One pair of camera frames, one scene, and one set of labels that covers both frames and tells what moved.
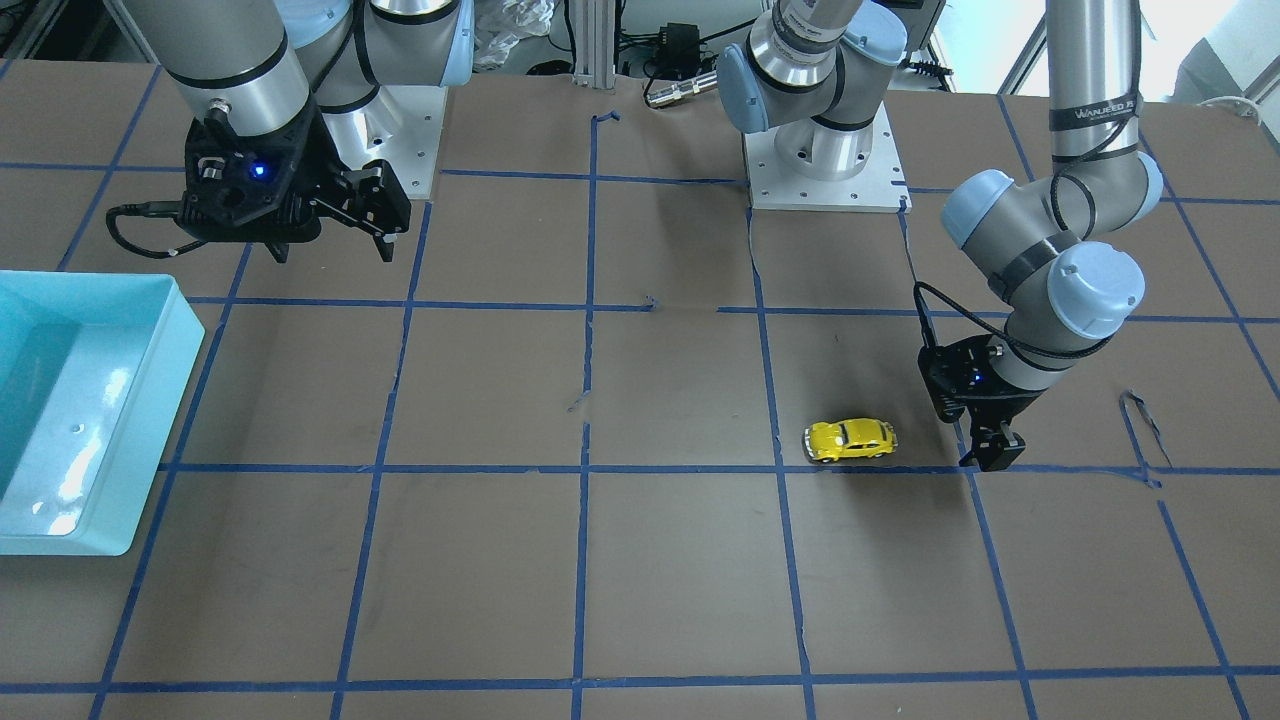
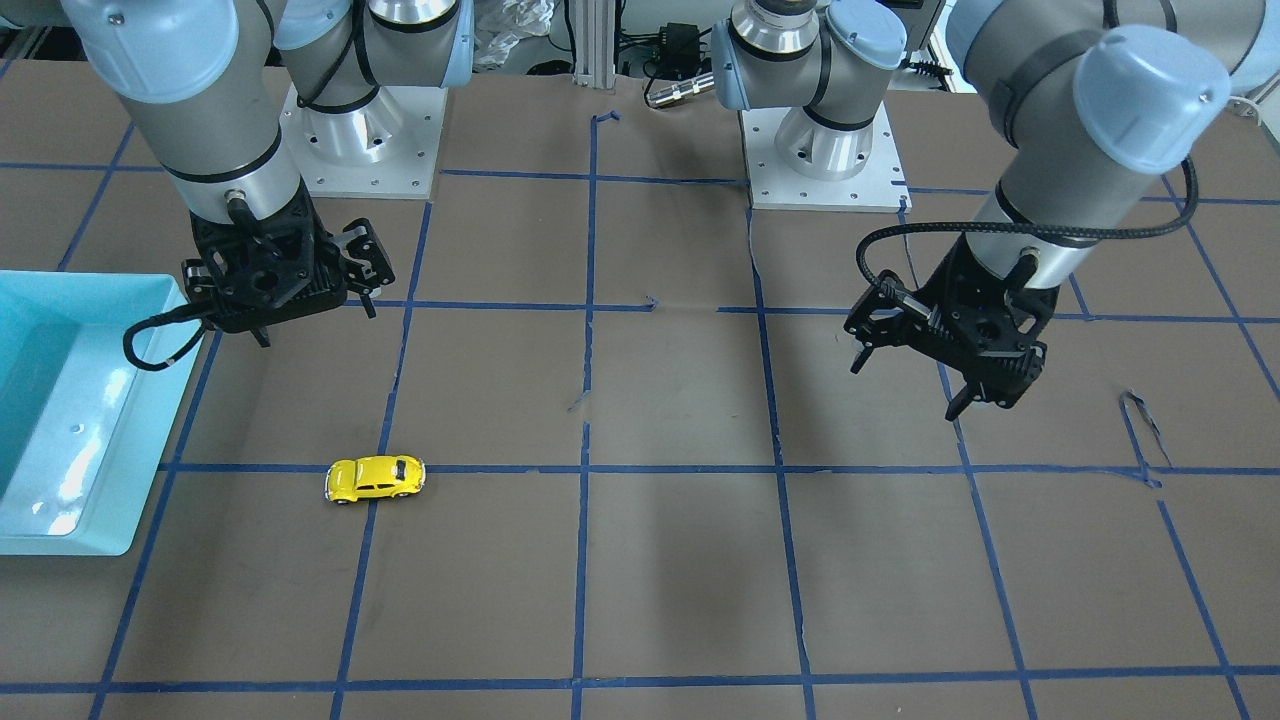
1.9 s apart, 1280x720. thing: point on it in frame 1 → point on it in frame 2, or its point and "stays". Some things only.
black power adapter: x=679 y=49 stays
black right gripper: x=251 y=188 → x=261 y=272
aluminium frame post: x=595 y=29 stays
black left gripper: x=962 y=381 → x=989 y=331
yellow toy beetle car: x=856 y=437 → x=380 y=476
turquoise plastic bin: x=93 y=370 stays
